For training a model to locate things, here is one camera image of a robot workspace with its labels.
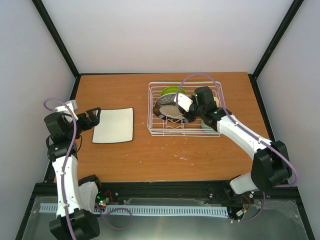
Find yellow ceramic mug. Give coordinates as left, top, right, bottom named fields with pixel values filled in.
left=213, top=97, right=220, bottom=108

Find light green ceramic bowl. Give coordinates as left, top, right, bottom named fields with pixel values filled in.
left=200, top=120, right=213, bottom=131

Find white wire dish rack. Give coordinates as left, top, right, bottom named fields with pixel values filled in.
left=147, top=81, right=220, bottom=138

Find white square plate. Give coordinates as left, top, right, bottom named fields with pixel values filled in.
left=92, top=107, right=134, bottom=144

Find green plastic plate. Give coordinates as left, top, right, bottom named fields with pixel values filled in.
left=160, top=86, right=187, bottom=97

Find dark brown round plate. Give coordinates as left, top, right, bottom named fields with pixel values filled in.
left=152, top=99, right=193, bottom=124

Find patterned round plate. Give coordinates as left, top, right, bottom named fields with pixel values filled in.
left=154, top=92, right=177, bottom=107

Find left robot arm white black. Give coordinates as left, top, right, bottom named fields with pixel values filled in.
left=44, top=106, right=104, bottom=240

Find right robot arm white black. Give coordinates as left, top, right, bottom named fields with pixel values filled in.
left=175, top=86, right=293, bottom=195

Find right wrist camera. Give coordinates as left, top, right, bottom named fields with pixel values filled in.
left=173, top=93, right=194, bottom=113

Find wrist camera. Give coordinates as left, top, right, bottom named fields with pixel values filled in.
left=53, top=100, right=78, bottom=113
left=173, top=93, right=194, bottom=113

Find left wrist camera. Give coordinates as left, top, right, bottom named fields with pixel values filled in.
left=53, top=100, right=78, bottom=113

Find black frame rail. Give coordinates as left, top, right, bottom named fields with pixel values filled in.
left=31, top=180, right=302, bottom=207

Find light blue cable duct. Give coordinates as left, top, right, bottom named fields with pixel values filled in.
left=38, top=203, right=229, bottom=218

